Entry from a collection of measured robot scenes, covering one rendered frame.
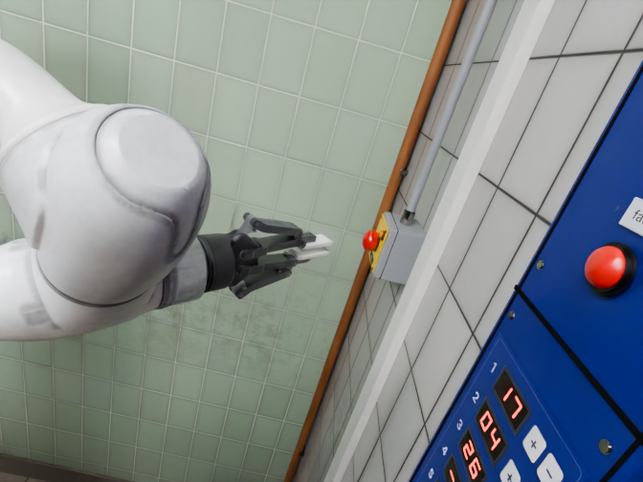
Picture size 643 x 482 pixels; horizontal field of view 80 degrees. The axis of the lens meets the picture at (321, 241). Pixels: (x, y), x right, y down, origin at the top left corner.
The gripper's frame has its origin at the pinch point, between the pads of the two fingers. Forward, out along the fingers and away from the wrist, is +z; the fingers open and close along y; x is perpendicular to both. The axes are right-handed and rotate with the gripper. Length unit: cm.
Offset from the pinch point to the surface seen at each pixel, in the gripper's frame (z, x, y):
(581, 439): -16.8, 40.2, -10.8
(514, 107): 10.1, 17.6, -28.2
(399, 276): 15.3, 9.0, 3.5
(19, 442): -31, -87, 128
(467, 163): 10.6, 14.5, -19.8
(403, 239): 14.0, 7.6, -3.7
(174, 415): 8, -48, 95
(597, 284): -14.6, 36.5, -19.0
